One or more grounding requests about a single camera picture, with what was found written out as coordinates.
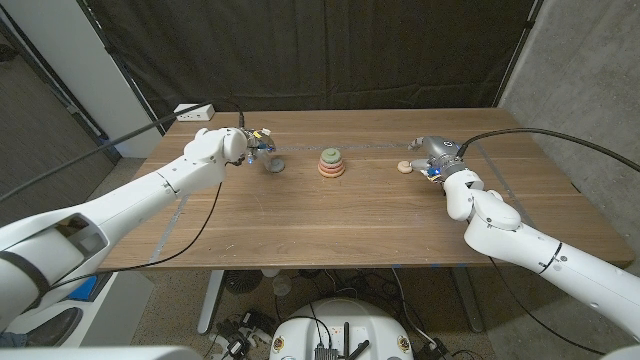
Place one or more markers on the black backdrop pole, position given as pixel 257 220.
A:
pixel 120 65
pixel 520 49

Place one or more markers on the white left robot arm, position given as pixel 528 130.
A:
pixel 125 200

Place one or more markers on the small cream toy disc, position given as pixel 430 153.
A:
pixel 403 166

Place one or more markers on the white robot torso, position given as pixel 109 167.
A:
pixel 340 325

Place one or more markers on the large orange toy disc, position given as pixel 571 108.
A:
pixel 331 175

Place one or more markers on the red toy disc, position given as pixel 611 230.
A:
pixel 331 170

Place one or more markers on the white table leg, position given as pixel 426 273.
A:
pixel 210 300

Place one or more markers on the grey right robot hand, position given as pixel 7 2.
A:
pixel 442 150

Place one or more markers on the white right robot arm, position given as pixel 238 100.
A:
pixel 550 255

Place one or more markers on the small black floor fan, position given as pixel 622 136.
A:
pixel 243 281

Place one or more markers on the white power strip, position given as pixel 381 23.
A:
pixel 195 115

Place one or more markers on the grey table leg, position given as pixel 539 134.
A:
pixel 467 300

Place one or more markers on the blue denim cloth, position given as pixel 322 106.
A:
pixel 12 340

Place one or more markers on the pink toy disc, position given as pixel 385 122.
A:
pixel 331 166

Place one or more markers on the clear plastic jar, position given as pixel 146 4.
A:
pixel 281 286

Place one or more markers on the small grey toy disc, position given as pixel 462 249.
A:
pixel 278 167

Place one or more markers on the black curtain backdrop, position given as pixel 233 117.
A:
pixel 325 50

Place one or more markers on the black device with blue disc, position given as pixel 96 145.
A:
pixel 82 289

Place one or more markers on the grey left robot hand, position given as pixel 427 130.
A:
pixel 260 142

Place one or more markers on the green toy disc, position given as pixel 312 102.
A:
pixel 331 155

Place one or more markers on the dark grey round pad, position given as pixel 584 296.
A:
pixel 52 326

